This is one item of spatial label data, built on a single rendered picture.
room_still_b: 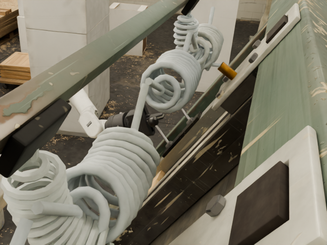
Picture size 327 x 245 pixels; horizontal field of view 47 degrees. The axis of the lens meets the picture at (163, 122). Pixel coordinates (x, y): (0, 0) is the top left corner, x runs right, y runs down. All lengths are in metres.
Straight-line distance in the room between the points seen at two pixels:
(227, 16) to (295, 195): 4.60
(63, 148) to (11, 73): 1.61
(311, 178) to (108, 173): 0.14
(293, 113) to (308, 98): 0.02
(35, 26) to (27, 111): 3.40
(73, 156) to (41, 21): 1.26
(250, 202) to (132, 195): 0.10
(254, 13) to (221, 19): 4.58
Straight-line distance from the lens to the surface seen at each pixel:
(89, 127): 1.39
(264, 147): 0.31
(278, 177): 0.22
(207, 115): 1.13
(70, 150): 3.74
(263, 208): 0.21
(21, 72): 5.01
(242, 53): 1.30
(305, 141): 0.24
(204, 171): 0.70
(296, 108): 0.31
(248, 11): 9.31
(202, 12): 4.76
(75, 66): 0.27
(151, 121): 1.26
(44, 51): 3.65
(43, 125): 0.22
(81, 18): 3.44
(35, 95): 0.23
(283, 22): 0.59
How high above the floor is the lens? 2.07
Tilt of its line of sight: 29 degrees down
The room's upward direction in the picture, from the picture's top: 4 degrees clockwise
